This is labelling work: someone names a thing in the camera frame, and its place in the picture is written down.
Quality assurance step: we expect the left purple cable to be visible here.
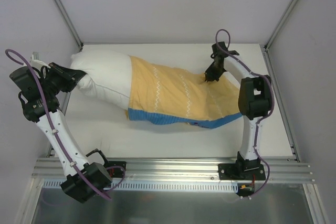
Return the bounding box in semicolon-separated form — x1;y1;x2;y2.
5;49;127;200

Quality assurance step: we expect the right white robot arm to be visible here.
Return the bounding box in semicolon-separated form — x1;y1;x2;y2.
205;42;275;181

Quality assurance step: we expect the white slotted cable duct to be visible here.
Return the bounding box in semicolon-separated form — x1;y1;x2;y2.
41;180;239;193

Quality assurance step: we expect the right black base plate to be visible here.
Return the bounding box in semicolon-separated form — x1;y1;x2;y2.
218;163;266;181

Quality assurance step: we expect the purple cable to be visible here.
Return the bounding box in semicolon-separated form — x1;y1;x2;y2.
5;49;127;200
215;29;275;196

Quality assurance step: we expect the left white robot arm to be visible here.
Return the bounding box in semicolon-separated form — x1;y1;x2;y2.
9;62;112;203

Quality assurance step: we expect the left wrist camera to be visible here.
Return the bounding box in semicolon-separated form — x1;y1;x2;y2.
29;52;50;69

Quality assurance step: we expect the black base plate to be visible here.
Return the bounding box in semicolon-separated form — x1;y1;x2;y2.
218;163;266;181
104;161;127;178

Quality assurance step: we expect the white pillow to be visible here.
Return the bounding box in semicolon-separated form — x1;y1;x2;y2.
70;49;132;110

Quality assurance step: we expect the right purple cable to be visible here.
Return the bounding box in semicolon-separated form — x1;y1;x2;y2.
215;29;275;196

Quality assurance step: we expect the blue yellow pikachu pillowcase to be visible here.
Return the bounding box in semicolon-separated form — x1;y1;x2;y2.
128;56;242;129

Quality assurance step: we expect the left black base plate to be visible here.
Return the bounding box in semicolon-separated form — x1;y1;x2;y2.
104;161;127;178

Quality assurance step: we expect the aluminium mounting rail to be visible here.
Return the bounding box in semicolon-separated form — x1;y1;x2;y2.
32;157;316;184

